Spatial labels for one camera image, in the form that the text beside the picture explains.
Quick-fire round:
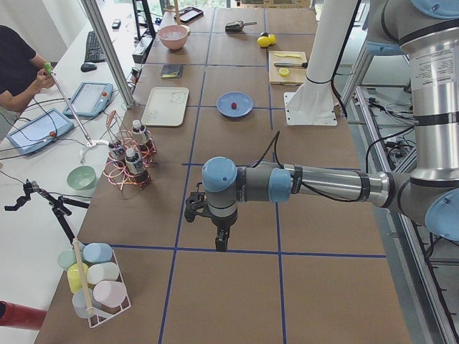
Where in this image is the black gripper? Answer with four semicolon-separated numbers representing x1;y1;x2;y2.
184;181;237;252

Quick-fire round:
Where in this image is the blue plate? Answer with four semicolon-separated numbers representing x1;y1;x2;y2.
216;92;253;118

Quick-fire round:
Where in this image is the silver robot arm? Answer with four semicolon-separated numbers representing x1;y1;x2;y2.
184;1;458;252

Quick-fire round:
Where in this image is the dark drink bottle front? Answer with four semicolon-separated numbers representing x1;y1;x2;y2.
126;148;151;186

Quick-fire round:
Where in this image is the dark drink bottle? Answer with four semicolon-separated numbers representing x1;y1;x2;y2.
132;120;149;151
126;148;151;186

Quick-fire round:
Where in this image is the white plastic cup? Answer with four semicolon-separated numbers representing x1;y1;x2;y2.
87;262;120;285

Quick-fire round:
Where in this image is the pink plastic cup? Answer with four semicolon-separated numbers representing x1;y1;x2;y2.
93;280;127;308

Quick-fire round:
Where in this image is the blue plastic cup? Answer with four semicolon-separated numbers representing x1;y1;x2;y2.
83;243;113;264

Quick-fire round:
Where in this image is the dark drink bottle back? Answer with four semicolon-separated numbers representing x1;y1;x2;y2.
132;120;149;151

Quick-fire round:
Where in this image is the cream rectangular tray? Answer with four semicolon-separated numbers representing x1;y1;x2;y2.
141;87;189;127

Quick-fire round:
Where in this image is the yellow plastic cup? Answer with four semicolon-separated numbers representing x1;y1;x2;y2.
67;263;82;294

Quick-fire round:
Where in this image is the mint green bowl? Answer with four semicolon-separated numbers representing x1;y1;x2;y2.
67;166;97;191

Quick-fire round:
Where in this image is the long reaching stick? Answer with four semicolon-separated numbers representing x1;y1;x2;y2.
44;62;109;164

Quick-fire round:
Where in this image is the dark grey folded cloth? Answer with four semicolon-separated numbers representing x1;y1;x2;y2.
161;64;184;79

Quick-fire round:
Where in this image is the lemon slice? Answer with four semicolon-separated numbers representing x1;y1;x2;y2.
278;67;290;77

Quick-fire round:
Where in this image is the wooden cutting board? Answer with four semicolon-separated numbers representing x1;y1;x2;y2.
268;51;308;85

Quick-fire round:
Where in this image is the blue teach pendant far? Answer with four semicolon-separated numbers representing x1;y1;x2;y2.
70;82;113;118

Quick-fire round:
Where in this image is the blue teach pendant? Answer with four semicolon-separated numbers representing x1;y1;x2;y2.
6;108;74;154
70;82;113;118

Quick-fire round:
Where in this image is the yellow lemon upper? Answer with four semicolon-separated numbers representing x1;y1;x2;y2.
257;36;272;48

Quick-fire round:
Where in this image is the yellow lemon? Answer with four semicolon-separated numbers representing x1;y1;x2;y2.
257;36;272;48
268;34;277;45

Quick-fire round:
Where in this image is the yellow lemon lower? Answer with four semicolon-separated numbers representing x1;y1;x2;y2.
268;34;277;45

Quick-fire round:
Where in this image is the pink bowl of ice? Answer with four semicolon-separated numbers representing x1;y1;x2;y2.
158;25;191;51

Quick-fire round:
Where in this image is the silver metal scoop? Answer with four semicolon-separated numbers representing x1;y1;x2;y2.
224;20;257;33

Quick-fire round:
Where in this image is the blue teach pendant near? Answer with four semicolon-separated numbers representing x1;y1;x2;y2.
6;108;74;154

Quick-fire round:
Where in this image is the black computer mouse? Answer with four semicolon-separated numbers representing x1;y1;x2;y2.
80;62;98;73

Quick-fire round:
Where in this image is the red bottle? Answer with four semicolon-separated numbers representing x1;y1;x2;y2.
1;301;47;330

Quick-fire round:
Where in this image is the black keyboard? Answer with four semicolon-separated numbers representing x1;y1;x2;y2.
84;31;105;63

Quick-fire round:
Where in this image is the dark tablet tray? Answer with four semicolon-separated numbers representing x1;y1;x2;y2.
179;6;204;24

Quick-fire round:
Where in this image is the person in black shirt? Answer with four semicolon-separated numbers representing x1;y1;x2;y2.
1;25;55;113

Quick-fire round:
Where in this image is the copper wire bottle rack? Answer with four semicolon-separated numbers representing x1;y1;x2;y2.
103;111;157;191

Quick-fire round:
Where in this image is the white wire cup basket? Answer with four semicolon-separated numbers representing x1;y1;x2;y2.
67;238;131;328

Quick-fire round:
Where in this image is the black camera tripod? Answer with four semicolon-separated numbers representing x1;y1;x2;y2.
4;179;90;244

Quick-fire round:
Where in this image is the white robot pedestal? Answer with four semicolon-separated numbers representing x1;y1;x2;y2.
285;0;360;126

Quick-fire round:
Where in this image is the black handled knife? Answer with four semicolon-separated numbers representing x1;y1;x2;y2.
274;62;308;69

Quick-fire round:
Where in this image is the aluminium frame post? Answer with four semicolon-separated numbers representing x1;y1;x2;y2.
81;0;135;109

